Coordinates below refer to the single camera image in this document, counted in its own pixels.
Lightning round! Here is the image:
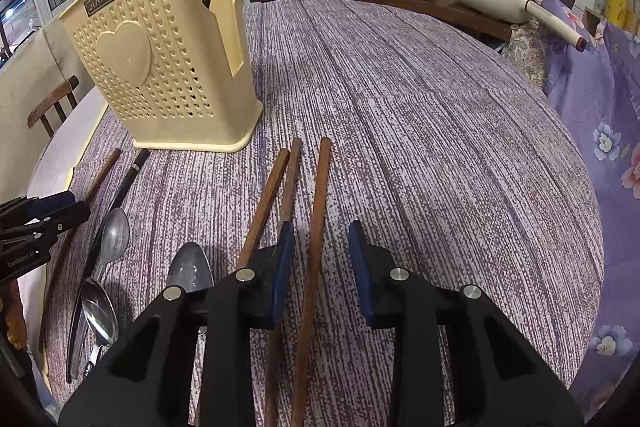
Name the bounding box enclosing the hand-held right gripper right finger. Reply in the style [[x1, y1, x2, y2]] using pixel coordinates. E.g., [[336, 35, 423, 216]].
[[347, 220, 586, 427]]

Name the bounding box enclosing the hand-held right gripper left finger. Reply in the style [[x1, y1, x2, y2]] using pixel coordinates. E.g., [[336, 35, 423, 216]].
[[57, 221, 296, 427]]

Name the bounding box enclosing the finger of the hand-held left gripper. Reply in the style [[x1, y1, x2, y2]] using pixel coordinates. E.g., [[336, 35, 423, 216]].
[[0, 191, 77, 228], [0, 201, 92, 259]]

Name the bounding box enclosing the dark chopsticks bundle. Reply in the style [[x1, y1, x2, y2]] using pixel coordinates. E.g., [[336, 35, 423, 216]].
[[290, 137, 333, 427]]

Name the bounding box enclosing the metal spoon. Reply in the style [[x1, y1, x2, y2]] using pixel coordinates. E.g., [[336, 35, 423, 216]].
[[80, 278, 121, 379], [67, 207, 131, 380], [166, 242, 216, 338]]

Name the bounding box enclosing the black chopstick gold band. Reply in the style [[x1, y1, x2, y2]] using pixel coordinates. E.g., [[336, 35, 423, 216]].
[[65, 148, 152, 384]]

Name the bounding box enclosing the cream plastic utensil basket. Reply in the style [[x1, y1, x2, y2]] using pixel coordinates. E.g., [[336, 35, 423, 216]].
[[59, 0, 264, 152]]

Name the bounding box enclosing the person's left hand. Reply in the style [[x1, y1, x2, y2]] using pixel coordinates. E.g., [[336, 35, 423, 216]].
[[3, 281, 27, 350]]

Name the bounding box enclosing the wooden chair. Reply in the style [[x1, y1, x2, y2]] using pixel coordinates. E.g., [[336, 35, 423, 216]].
[[27, 76, 81, 138]]

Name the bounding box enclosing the beige cloth cover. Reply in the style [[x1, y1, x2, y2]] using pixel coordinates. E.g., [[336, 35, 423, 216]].
[[0, 19, 107, 202]]

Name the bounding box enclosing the purple striped tablecloth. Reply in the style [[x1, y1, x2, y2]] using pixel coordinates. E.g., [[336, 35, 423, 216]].
[[37, 0, 606, 427]]

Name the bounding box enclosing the paisley cloth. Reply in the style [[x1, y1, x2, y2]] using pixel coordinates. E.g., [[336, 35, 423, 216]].
[[502, 19, 551, 88]]

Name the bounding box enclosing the purple floral cloth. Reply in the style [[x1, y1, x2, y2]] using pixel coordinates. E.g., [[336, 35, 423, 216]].
[[542, 0, 640, 408]]

